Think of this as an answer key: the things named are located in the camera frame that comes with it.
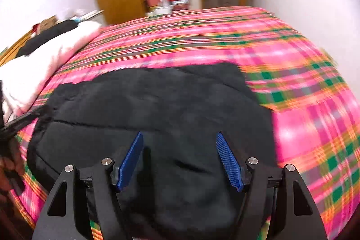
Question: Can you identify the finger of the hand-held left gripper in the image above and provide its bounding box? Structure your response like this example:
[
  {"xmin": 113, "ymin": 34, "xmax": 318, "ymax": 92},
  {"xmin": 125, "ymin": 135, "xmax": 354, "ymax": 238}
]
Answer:
[{"xmin": 0, "ymin": 105, "xmax": 53, "ymax": 134}]

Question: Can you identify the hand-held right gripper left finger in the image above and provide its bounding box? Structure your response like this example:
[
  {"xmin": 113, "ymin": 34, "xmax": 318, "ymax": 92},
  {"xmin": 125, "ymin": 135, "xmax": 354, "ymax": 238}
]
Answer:
[{"xmin": 31, "ymin": 131, "xmax": 144, "ymax": 240}]

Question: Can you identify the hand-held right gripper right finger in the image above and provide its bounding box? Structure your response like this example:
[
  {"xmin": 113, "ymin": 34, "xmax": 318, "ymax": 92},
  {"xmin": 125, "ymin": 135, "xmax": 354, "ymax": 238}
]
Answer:
[{"xmin": 216, "ymin": 132, "xmax": 328, "ymax": 240}]

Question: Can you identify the black fleece jacket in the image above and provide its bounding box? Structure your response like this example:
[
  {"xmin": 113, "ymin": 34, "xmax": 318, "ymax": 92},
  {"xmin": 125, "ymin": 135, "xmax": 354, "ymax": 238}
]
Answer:
[{"xmin": 27, "ymin": 62, "xmax": 279, "ymax": 233}]

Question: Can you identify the person's left hand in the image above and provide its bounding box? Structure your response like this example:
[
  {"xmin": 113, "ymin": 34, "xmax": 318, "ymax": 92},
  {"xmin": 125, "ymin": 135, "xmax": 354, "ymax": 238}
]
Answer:
[{"xmin": 0, "ymin": 138, "xmax": 26, "ymax": 193}]

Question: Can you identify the white pink fluffy blanket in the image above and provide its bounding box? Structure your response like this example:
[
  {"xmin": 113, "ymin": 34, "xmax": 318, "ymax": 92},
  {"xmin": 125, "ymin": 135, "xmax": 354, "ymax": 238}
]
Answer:
[{"xmin": 0, "ymin": 20, "xmax": 102, "ymax": 117}]

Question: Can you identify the wooden bed headboard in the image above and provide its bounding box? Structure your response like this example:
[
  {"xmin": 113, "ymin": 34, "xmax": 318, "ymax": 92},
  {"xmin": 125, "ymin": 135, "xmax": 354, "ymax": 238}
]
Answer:
[{"xmin": 0, "ymin": 29, "xmax": 36, "ymax": 67}]

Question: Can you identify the black garment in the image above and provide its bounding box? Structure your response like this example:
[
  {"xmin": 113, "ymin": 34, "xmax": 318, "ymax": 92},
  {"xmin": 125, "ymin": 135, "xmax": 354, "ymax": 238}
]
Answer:
[{"xmin": 15, "ymin": 20, "xmax": 79, "ymax": 58}]

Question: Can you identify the pink plaid bed sheet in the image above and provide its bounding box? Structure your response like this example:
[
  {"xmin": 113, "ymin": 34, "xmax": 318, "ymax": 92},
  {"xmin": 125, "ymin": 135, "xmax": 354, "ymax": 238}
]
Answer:
[{"xmin": 8, "ymin": 6, "xmax": 357, "ymax": 240}]

